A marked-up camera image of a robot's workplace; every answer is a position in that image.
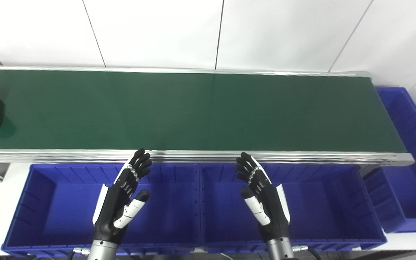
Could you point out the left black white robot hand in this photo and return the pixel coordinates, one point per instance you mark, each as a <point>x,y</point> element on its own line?
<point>112,207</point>

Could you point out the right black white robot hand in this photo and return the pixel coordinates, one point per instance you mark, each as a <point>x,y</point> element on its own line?
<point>274,209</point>

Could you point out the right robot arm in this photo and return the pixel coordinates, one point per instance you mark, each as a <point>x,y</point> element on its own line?
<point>279,249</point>

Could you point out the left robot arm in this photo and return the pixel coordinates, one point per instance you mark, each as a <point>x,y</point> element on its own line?
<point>102,251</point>

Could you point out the blue plastic bin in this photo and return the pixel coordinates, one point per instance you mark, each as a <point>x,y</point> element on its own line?
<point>323,209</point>
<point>67,209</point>
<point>410,180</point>

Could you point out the green conveyor belt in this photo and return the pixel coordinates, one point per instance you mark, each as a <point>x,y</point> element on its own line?
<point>200,112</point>
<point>200,156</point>

